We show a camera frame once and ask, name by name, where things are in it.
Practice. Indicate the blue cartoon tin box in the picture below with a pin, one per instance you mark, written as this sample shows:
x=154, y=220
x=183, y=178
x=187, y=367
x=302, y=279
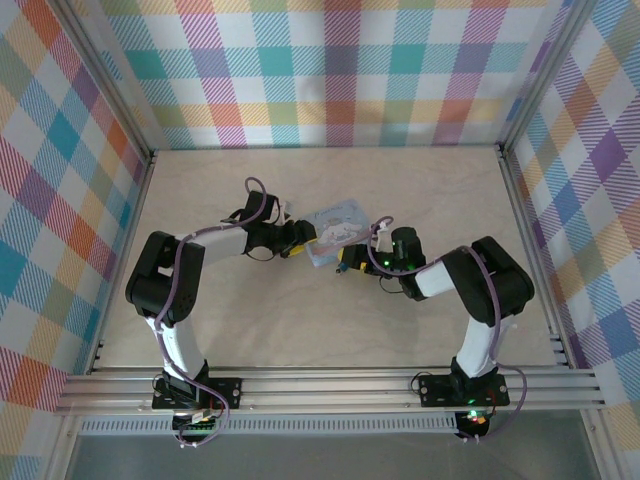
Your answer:
x=335, y=225

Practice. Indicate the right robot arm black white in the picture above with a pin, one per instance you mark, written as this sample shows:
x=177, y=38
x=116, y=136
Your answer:
x=510, y=285

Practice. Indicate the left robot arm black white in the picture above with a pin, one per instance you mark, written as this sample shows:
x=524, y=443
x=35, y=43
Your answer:
x=160, y=280

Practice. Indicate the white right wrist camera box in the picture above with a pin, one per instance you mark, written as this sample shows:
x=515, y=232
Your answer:
x=384, y=237

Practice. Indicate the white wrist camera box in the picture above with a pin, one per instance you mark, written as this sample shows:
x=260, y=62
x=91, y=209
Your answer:
x=287, y=211
x=384, y=237

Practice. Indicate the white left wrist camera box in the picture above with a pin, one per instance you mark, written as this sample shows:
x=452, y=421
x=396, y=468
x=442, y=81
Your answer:
x=287, y=211

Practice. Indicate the aluminium side rail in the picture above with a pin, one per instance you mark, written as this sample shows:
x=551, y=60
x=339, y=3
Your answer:
x=525, y=225
x=127, y=220

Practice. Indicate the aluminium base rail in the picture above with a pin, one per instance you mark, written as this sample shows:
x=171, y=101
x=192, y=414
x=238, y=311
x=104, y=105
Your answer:
x=325, y=390

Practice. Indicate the aluminium corner post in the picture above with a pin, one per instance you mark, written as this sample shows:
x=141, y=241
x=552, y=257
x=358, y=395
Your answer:
x=539, y=75
x=114, y=80

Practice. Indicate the aluminium frame leg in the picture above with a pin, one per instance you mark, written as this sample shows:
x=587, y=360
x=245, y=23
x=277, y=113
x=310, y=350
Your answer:
x=62, y=450
x=597, y=450

